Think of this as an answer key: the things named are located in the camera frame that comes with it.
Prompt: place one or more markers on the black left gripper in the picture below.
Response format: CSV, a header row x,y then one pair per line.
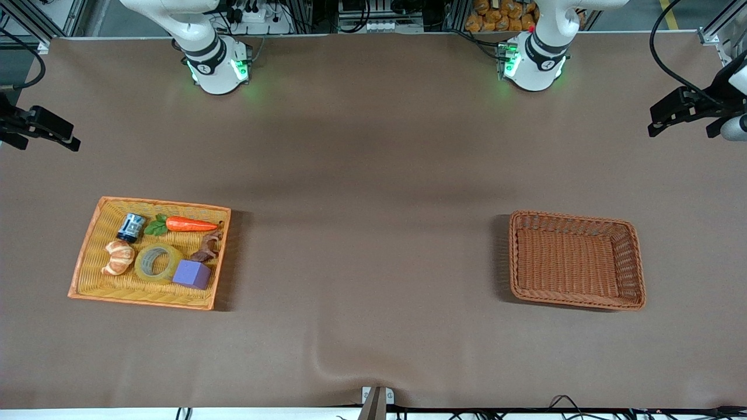
x,y
712,100

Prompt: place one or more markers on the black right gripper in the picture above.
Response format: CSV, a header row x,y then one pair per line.
x,y
11,125

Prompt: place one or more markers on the yellowish clear tape roll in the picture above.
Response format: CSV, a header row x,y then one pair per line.
x,y
143,265

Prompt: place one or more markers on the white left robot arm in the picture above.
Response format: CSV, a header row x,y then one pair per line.
x,y
540,58

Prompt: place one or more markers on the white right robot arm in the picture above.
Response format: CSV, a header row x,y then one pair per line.
x,y
204,41

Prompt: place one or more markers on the small blue can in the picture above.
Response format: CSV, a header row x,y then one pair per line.
x,y
131,227

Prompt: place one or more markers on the toy croissant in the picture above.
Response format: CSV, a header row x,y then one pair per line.
x,y
118,258

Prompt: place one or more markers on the orange wicker tray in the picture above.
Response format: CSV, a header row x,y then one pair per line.
x,y
96,274

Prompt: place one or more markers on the toy carrot with green leaves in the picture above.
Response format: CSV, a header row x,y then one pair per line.
x,y
189,224

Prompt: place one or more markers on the brown twisted toy piece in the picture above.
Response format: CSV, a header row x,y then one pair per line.
x,y
209,248

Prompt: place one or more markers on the purple foam block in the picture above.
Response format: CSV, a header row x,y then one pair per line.
x,y
191,274

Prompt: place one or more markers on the brown wicker basket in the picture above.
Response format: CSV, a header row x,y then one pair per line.
x,y
566,262

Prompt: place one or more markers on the pile of orange toys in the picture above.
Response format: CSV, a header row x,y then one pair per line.
x,y
502,17

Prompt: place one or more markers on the white power strip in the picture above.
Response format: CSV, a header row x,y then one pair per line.
x,y
262,20

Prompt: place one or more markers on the brown table cover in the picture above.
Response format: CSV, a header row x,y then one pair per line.
x,y
373,175

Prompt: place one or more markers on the small white socket strip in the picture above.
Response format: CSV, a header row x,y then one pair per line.
x,y
394,26

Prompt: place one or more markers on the aluminium frame post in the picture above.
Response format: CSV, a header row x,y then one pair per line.
x,y
46,23
721,29

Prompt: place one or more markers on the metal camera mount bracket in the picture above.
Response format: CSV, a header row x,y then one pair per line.
x,y
376,402

